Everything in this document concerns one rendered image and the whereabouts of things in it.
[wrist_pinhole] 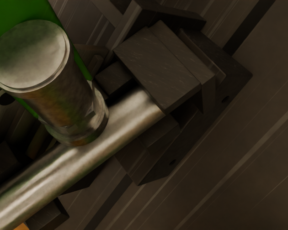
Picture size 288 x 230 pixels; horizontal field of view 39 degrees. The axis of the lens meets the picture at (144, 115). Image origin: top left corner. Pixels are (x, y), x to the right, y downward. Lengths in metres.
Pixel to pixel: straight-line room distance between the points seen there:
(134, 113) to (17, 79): 0.11
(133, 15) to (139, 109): 0.06
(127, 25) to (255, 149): 0.15
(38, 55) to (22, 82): 0.01
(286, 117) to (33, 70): 0.22
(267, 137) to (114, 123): 0.14
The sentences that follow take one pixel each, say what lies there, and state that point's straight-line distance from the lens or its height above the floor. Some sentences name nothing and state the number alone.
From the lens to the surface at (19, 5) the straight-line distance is 0.19.
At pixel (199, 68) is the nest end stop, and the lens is 0.27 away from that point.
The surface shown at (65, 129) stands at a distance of 0.22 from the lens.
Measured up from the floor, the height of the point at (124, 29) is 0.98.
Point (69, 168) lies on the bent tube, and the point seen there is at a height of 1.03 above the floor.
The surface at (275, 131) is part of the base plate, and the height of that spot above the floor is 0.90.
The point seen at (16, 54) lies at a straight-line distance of 0.19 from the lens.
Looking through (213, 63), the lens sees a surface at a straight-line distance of 0.30.
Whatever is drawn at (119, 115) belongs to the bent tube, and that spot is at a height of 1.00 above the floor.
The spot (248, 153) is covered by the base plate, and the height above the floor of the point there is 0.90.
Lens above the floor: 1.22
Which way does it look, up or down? 58 degrees down
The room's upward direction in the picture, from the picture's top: 119 degrees counter-clockwise
